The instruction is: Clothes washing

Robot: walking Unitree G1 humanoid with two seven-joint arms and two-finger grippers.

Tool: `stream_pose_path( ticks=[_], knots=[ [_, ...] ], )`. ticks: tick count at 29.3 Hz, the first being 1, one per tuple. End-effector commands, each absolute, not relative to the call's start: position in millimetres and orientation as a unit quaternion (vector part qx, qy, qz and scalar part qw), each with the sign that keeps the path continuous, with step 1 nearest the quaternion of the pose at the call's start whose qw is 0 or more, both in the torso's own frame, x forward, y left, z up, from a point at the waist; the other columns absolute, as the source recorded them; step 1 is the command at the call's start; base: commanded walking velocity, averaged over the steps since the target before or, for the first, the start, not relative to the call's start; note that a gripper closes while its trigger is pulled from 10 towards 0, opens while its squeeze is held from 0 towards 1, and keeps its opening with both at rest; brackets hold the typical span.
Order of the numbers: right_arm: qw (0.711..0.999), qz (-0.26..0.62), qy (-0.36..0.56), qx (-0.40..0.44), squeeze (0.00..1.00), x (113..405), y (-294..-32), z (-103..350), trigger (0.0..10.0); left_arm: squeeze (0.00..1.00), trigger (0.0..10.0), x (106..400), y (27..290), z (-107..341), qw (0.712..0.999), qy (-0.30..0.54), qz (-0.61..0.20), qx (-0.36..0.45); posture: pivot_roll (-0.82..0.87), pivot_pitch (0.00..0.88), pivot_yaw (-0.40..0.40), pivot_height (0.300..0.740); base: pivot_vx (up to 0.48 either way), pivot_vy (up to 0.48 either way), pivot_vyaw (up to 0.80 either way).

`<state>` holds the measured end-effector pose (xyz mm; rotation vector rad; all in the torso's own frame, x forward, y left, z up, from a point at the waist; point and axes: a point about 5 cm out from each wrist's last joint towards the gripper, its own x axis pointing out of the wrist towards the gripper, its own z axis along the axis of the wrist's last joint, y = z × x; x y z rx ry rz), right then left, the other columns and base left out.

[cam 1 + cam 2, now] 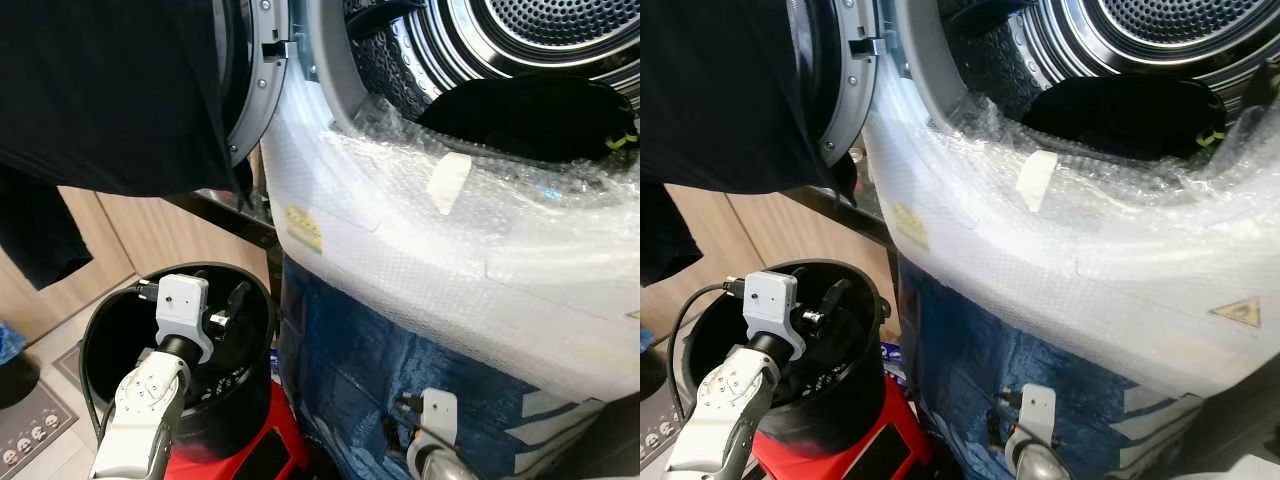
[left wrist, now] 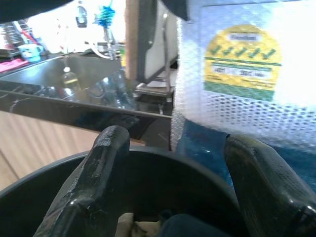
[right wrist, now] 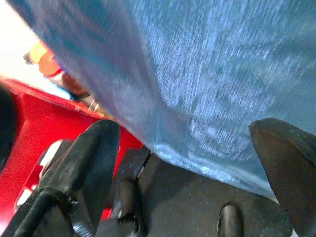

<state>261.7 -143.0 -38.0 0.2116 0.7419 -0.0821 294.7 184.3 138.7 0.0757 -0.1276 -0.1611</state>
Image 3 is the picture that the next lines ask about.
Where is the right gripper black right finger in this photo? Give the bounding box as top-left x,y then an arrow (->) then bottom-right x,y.
248,118 -> 316,237

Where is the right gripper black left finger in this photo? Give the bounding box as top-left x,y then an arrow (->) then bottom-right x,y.
0,120 -> 121,237

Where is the red plastic container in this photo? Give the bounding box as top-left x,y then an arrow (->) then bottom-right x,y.
0,78 -> 145,222

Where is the black rounded robot foot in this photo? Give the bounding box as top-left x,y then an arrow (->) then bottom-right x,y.
217,204 -> 244,237

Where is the black round laundry bin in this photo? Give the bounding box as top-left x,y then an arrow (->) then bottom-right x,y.
0,82 -> 17,171

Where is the orange yellow plastic bottle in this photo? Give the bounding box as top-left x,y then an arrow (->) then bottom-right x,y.
23,41 -> 64,79

